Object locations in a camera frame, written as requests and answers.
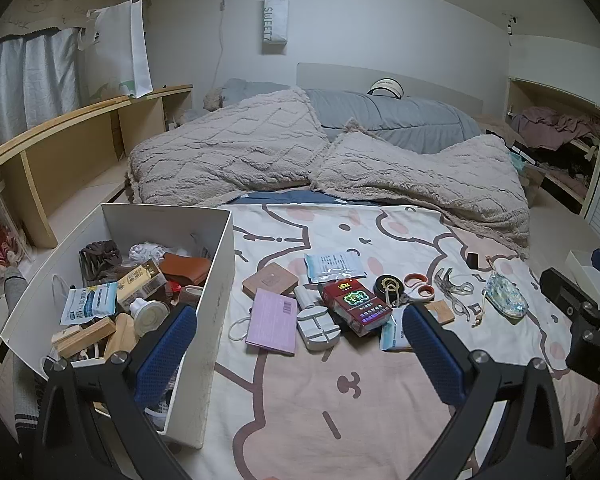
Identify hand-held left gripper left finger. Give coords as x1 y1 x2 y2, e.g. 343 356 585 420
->
32 302 199 480

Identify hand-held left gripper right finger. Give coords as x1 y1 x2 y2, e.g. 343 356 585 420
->
401 301 568 480

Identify blue floral fabric pouch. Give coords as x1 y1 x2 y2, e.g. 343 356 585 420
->
472 257 527 328

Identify white shoe box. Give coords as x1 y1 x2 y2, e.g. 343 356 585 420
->
0 202 236 450

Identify red cigarette box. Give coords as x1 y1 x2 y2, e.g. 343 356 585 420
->
317 279 393 337

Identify pink booklet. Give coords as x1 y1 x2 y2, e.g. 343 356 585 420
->
245 287 299 357

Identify white watch link tool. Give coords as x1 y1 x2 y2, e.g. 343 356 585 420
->
294 284 342 352

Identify white round jar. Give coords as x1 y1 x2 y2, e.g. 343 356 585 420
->
129 297 171 338

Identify blue white packet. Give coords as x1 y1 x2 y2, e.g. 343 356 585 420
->
379 320 413 352
60 281 119 326
304 250 368 285

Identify wooden tag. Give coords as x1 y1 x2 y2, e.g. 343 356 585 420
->
422 300 456 326

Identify light wooden piece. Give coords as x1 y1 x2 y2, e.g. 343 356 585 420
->
104 312 141 361

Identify clear plastic tongs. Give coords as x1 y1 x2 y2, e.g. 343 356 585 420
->
434 267 476 321

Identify yellow beige carton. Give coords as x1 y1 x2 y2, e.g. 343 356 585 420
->
116 259 168 311

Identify wooden block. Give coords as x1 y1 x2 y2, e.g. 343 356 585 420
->
51 317 117 360

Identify orange white scissors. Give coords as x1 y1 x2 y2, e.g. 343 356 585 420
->
402 272 436 301

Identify black round tin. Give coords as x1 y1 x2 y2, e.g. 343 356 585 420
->
374 274 406 306

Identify brown leather wallet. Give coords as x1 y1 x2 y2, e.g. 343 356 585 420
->
159 252 213 286

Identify printed blanket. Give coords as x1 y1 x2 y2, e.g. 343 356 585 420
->
180 202 600 480

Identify white crumpled plastic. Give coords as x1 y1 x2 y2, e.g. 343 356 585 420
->
129 241 201 266

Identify dark brown hair claw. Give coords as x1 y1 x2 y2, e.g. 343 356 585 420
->
78 240 123 286

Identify brown square case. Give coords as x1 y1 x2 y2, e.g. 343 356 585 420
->
242 262 301 301

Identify pink clothes pile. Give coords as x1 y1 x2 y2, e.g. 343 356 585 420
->
510 106 600 151

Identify wooden closet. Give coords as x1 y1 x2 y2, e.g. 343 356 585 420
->
505 76 600 217

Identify blue bed sheet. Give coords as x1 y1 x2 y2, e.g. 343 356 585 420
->
240 187 351 206

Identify beige textured blanket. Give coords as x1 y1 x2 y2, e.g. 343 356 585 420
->
126 87 531 261

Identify wooden shelf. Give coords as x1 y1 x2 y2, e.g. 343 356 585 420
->
0 85 193 250

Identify beige plush toy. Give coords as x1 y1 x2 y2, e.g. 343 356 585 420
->
202 87 226 111

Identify white black cap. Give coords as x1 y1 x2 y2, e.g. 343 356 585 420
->
366 78 406 98

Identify grey curtain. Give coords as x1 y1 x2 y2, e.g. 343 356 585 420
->
0 27 83 158

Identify white tote bag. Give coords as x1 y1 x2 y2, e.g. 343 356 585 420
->
77 0 154 99

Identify beige paper with drawings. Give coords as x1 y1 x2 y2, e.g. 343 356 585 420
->
0 0 151 48

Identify white cord loop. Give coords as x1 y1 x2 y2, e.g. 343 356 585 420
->
229 310 253 343

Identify white wall cable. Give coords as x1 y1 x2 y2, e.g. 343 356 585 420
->
215 0 231 81

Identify white paper wall bag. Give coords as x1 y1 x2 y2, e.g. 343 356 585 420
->
261 0 290 56

